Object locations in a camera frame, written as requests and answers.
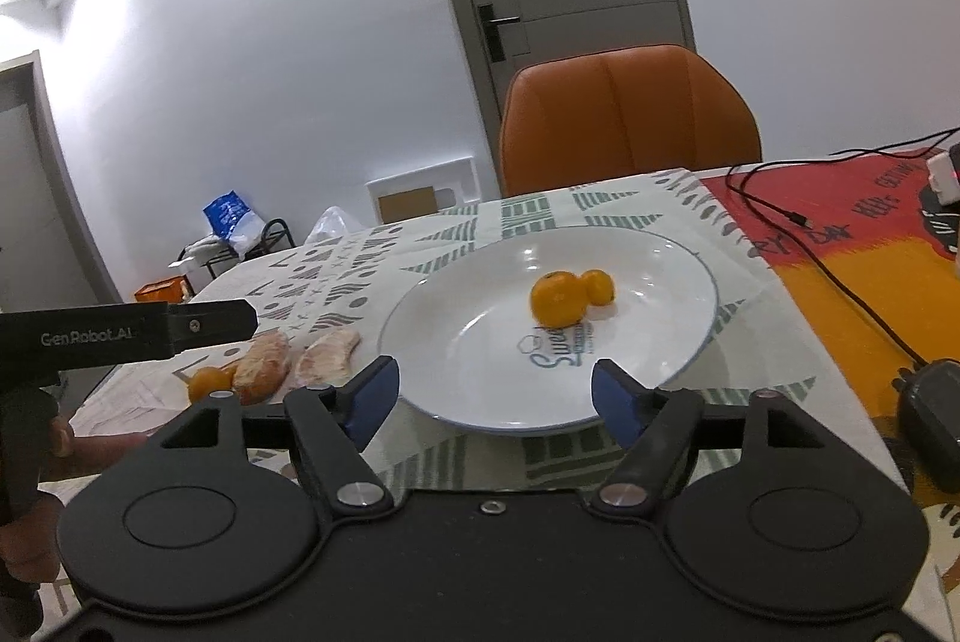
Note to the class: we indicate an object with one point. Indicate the translucent plastic bag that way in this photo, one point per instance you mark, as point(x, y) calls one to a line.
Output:
point(333, 223)

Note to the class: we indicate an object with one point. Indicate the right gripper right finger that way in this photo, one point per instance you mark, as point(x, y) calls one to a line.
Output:
point(655, 429)

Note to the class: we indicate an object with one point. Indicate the black device on mat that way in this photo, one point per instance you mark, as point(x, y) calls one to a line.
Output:
point(927, 413)

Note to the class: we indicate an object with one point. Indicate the orange leather chair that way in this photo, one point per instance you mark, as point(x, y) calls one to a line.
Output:
point(618, 113)

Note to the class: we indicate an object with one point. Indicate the orange paper bag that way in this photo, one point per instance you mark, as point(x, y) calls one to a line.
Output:
point(171, 290)

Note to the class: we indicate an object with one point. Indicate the white ceramic plate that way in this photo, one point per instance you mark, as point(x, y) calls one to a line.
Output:
point(470, 353)

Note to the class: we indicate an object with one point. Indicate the white power adapter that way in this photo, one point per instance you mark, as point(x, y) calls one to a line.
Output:
point(944, 176)

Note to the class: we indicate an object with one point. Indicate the black shoe rack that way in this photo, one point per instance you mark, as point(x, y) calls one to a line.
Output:
point(215, 256)

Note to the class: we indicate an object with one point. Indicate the medium orange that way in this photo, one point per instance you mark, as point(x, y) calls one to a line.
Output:
point(558, 300)

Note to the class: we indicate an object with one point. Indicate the black door lock handle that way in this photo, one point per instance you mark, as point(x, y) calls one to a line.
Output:
point(491, 25)

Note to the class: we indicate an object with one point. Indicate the patterned tablecloth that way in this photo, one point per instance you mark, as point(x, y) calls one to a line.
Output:
point(759, 339)

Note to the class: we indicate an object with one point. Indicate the small orange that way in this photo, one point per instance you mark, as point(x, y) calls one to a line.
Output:
point(599, 287)

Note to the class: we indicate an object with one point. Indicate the peeled pomelo segment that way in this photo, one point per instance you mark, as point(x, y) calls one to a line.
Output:
point(328, 361)
point(263, 369)

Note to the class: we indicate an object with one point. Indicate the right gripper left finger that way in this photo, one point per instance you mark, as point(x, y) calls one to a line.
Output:
point(331, 428)

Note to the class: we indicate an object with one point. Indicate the white foam packaging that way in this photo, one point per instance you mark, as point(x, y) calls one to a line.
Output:
point(425, 191)

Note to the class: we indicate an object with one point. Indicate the red orange mat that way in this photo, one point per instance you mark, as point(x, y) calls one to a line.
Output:
point(875, 226)

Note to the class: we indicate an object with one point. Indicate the blue white bag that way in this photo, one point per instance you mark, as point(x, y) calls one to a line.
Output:
point(234, 222)

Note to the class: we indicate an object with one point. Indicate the person's left hand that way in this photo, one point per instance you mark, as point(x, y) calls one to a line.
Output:
point(29, 544)

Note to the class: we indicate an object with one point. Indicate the large orange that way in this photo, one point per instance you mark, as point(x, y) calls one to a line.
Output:
point(209, 379)

